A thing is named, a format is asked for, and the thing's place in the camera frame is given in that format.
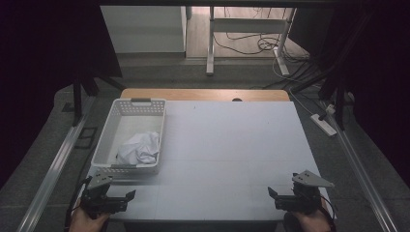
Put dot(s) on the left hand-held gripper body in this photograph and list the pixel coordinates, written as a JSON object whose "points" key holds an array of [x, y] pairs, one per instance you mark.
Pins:
{"points": [[96, 195]]}

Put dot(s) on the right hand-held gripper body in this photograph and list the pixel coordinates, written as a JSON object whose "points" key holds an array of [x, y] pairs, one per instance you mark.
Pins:
{"points": [[306, 191]]}

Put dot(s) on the white plastic basket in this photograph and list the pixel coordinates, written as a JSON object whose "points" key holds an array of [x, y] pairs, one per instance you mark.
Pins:
{"points": [[106, 151]]}

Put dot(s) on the white cloth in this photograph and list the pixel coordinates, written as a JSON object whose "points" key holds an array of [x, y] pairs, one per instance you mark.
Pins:
{"points": [[140, 150]]}

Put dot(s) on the person's left hand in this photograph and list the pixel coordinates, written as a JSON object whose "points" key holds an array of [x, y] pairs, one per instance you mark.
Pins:
{"points": [[86, 222]]}

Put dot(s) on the person's right hand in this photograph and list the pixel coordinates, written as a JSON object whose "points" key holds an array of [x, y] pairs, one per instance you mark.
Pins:
{"points": [[314, 222]]}

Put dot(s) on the white table cover board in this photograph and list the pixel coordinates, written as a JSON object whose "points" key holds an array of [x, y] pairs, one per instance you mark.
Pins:
{"points": [[232, 151]]}

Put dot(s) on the white power strip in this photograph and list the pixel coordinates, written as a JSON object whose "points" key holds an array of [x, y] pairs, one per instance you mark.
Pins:
{"points": [[323, 125]]}

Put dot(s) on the black metal stand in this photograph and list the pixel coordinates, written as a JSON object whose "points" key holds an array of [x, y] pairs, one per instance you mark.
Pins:
{"points": [[77, 103], [339, 106]]}

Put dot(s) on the wooden table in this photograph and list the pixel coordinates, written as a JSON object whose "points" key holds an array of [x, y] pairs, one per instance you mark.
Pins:
{"points": [[199, 94]]}

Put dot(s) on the black curtain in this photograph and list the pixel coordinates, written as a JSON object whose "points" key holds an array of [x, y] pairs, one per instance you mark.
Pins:
{"points": [[48, 64], [377, 80]]}

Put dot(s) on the white cabinet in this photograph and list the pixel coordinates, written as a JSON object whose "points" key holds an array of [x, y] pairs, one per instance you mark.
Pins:
{"points": [[141, 29]]}

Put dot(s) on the aluminium rail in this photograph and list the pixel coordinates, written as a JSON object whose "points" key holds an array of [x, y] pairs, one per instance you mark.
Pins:
{"points": [[54, 167], [361, 167]]}

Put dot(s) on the black floor frame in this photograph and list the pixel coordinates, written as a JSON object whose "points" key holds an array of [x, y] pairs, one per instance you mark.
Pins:
{"points": [[86, 138]]}

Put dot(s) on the white desk frame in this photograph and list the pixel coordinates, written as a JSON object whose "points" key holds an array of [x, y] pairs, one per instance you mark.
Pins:
{"points": [[210, 42]]}

